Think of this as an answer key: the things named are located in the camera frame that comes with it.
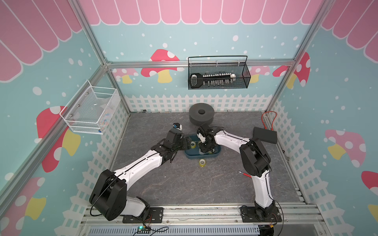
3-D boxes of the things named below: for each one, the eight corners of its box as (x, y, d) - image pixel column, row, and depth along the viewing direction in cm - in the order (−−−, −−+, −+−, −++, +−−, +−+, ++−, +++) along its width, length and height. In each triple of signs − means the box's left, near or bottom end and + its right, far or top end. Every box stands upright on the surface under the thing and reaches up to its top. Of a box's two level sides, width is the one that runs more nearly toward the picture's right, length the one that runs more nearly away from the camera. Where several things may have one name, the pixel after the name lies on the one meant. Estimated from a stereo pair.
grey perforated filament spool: (189, 125, 115) (189, 119, 109) (189, 108, 127) (189, 102, 121) (214, 125, 115) (215, 119, 109) (212, 108, 127) (213, 103, 121)
